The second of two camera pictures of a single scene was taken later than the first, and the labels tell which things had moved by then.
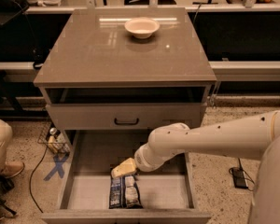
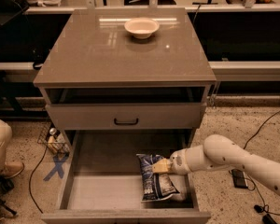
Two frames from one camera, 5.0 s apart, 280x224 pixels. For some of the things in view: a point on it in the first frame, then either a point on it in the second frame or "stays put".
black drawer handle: x=126 y=123 stays put
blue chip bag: x=124 y=192 → x=155 y=186
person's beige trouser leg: x=1 y=133 stays put
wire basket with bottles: x=53 y=137 stays put
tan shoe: x=12 y=169 stays put
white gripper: x=141 y=160 → x=178 y=162
